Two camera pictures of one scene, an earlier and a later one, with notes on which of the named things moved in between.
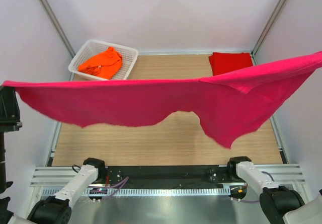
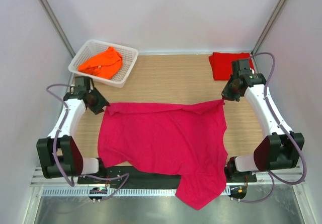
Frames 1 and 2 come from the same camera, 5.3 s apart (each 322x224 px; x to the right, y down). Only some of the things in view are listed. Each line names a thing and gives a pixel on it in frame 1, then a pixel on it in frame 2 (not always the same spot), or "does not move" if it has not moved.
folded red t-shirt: [222, 63] does not move
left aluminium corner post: [51, 19] does not move
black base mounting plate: [165, 176] does not move
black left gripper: [9, 110] → [101, 103]
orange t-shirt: [106, 64] does not move
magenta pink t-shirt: [233, 105] → [187, 139]
